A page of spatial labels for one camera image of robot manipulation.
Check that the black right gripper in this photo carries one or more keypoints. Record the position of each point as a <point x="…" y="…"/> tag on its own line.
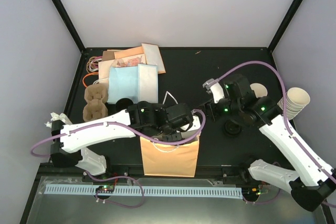
<point x="215" y="116"/>

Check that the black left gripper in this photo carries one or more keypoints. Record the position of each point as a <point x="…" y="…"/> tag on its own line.
<point x="172" y="138"/>

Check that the brown paper takeout bag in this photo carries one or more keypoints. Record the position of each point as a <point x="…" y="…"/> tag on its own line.
<point x="169" y="160"/>

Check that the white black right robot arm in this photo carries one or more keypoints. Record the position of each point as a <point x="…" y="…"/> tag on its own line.
<point x="312" y="180"/>

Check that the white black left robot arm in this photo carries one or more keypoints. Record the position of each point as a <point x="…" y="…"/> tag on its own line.
<point x="165" y="123"/>

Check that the stack of black lids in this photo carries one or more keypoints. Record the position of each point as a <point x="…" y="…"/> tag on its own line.
<point x="231" y="129"/>

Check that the short white cup stack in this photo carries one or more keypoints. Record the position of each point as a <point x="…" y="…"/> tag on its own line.
<point x="259" y="89"/>

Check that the remaining black paper cup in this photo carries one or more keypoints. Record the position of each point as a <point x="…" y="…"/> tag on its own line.
<point x="123" y="104"/>

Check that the tall white cup stack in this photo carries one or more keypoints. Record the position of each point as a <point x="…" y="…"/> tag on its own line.
<point x="295" y="100"/>

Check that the brown white flat paper bag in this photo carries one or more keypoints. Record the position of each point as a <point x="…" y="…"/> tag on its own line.
<point x="153" y="56"/>

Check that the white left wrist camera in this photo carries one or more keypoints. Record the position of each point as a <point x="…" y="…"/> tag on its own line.
<point x="195" y="125"/>

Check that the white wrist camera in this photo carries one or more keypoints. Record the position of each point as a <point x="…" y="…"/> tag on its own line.
<point x="195" y="125"/>
<point x="215" y="89"/>

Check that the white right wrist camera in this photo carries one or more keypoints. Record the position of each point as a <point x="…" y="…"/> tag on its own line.
<point x="215" y="89"/>

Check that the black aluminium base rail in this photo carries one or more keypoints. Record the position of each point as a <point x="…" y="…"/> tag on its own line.
<point x="228" y="174"/>

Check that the light blue cable duct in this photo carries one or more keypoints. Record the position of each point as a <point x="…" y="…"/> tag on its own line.
<point x="146" y="191"/>

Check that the bundle of bag handles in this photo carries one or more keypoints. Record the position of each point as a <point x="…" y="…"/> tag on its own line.
<point x="92" y="68"/>

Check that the black enclosure frame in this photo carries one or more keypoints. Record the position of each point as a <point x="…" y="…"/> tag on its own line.
<point x="86" y="52"/>

